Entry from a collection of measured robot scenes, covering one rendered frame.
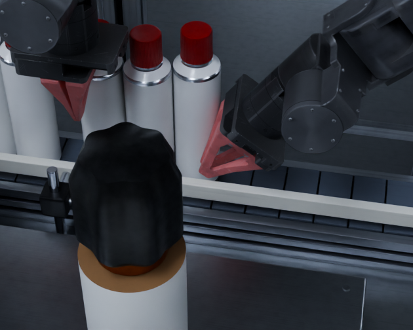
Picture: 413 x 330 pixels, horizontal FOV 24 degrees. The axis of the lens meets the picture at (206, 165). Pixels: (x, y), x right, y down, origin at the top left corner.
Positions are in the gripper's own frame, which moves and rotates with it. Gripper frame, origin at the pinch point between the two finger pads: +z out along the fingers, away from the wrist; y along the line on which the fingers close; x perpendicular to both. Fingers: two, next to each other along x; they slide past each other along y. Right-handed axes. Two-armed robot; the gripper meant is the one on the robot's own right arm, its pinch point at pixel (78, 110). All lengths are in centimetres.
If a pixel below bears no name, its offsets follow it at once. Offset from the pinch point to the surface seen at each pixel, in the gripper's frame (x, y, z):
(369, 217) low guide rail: 1.8, 31.1, 11.1
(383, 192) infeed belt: 8.2, 32.4, 13.4
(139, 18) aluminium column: 19.2, 1.6, 1.1
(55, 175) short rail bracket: -2.8, -2.3, 7.1
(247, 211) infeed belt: 2.3, 17.7, 13.5
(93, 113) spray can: 2.8, 0.6, 2.5
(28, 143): 3.5, -7.7, 8.8
